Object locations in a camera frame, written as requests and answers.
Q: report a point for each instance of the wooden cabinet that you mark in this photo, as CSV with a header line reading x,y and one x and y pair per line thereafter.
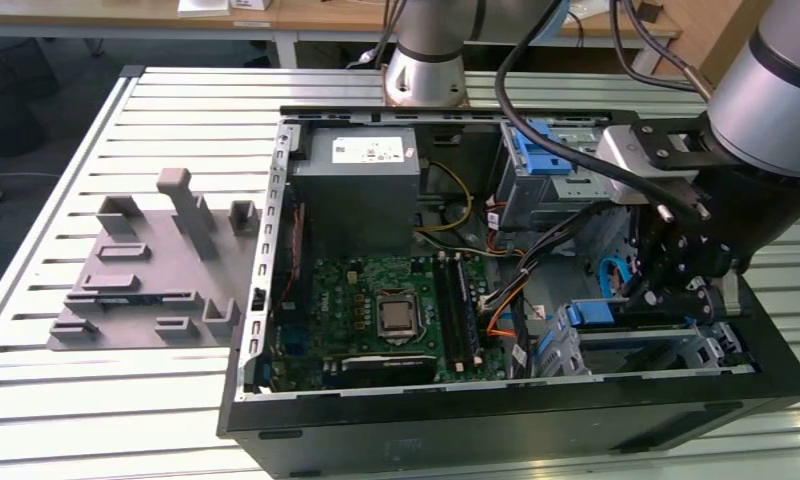
x,y
728,30

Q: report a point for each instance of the silver optical drive cage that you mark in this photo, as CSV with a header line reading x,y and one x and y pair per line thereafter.
x,y
527,200

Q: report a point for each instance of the hard disk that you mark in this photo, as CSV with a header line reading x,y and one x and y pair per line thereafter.
x,y
594,314

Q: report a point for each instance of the blue drive latch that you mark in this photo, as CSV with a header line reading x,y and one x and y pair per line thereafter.
x,y
541,162

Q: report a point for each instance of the black bin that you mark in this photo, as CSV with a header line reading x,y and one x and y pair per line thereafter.
x,y
14,100

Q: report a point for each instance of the grey parts rack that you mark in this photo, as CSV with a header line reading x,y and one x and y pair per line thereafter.
x,y
167,280

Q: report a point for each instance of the grey power supply unit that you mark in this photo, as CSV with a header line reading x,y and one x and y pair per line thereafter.
x,y
354,210

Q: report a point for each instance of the RAM stick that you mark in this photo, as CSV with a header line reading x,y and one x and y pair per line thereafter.
x,y
469,310
130,300

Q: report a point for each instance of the metal disk bay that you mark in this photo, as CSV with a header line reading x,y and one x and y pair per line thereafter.
x,y
641,340

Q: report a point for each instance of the wooden desk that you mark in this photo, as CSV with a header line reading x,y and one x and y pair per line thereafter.
x,y
307,22

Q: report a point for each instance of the CPU socket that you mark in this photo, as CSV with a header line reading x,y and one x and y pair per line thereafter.
x,y
401,291

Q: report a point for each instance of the white box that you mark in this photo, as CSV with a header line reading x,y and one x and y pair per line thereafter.
x,y
250,4
203,7

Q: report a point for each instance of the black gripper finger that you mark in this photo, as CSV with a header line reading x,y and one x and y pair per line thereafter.
x,y
661,265
704,300

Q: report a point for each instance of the small black box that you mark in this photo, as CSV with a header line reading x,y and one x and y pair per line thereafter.
x,y
653,11

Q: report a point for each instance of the black PC case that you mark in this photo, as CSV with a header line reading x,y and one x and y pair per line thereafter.
x,y
441,440

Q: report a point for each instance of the silver CPU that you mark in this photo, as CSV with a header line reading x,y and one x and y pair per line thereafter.
x,y
398,316

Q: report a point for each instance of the green motherboard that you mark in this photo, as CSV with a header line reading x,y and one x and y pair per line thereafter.
x,y
347,300

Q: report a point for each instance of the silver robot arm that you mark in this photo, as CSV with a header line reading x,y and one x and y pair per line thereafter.
x,y
427,75

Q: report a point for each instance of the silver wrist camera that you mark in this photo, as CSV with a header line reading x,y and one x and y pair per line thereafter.
x,y
630,150

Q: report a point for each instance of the black camera bracket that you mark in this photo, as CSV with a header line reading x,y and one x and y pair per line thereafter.
x,y
650,150

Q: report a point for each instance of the black graphics card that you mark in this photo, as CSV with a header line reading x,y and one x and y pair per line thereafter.
x,y
387,370

